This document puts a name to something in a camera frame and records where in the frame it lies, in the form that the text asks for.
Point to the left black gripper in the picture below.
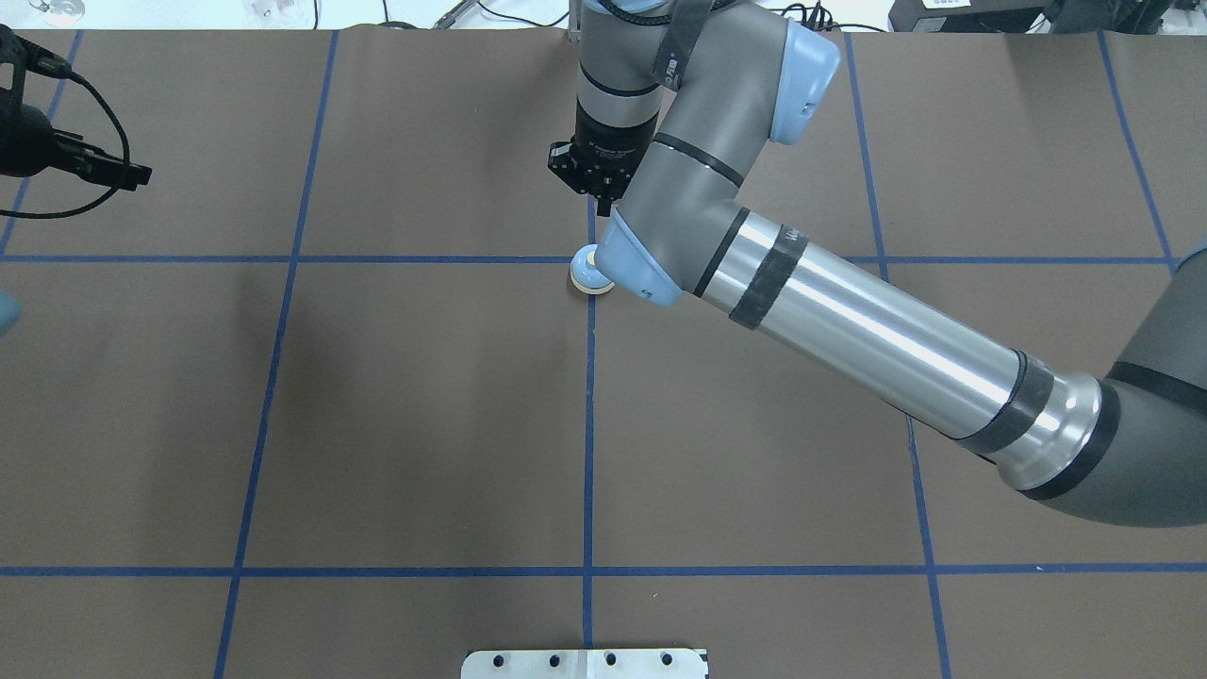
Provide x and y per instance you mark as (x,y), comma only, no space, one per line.
(25,140)

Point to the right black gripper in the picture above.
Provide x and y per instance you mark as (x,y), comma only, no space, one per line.
(615,141)

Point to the light blue call bell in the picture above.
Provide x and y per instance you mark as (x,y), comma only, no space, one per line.
(584,272)

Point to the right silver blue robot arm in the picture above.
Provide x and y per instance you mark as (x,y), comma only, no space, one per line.
(675,101)

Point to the clear tape roll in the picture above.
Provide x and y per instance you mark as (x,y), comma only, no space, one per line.
(59,13)

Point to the black white box device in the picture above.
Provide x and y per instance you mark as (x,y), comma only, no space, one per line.
(1009,17)

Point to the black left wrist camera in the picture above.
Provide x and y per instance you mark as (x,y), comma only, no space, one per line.
(21,56)

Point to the aluminium frame post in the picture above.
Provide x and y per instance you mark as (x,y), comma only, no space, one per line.
(574,26)

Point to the white camera pedestal column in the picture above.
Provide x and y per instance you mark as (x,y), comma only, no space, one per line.
(587,663)

